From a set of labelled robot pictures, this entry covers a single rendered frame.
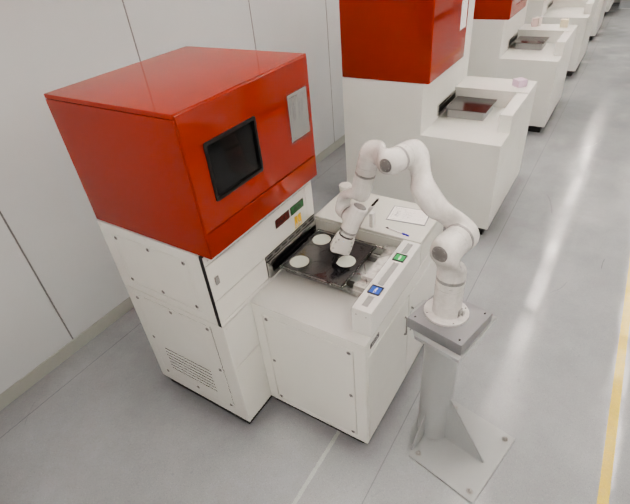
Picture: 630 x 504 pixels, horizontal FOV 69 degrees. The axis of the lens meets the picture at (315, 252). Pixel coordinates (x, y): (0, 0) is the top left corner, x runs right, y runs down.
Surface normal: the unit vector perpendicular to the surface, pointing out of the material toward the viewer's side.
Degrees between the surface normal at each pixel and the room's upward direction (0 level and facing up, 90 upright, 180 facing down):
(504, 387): 0
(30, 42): 90
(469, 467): 0
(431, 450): 0
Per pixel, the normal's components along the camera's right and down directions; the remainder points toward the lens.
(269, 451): -0.08, -0.80
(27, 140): 0.85, 0.26
